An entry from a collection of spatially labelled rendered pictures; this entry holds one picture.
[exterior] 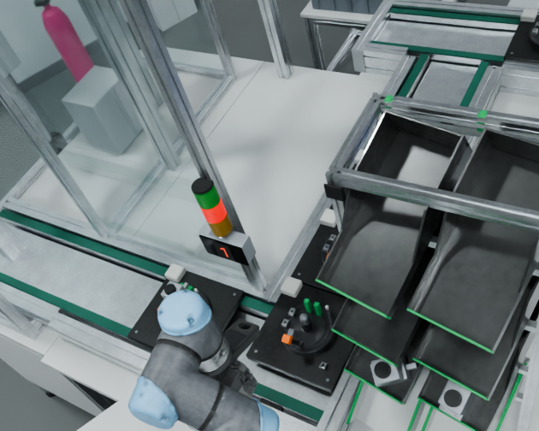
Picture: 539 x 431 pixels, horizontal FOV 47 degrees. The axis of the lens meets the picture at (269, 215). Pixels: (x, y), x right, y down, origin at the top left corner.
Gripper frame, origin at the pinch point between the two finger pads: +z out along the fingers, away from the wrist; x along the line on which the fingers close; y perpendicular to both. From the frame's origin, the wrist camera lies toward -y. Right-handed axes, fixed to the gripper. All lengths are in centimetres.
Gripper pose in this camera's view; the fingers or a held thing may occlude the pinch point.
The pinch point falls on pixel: (245, 391)
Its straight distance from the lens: 125.5
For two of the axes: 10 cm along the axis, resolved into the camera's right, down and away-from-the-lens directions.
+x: 8.6, 2.4, -4.6
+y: -4.7, 7.4, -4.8
